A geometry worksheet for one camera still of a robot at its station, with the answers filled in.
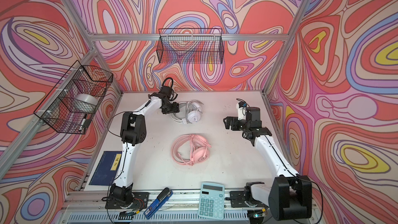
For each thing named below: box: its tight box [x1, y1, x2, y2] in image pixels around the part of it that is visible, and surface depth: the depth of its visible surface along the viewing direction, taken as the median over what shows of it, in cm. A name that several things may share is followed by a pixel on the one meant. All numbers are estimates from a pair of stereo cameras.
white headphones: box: [169, 100, 203, 124], surface depth 101 cm
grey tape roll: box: [74, 93, 98, 114], surface depth 73 cm
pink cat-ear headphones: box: [171, 133, 212, 166], surface depth 86 cm
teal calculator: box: [197, 182, 225, 220], surface depth 73 cm
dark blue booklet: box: [88, 150, 123, 186], surface depth 84 cm
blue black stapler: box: [143, 187, 174, 220], surface depth 72 cm
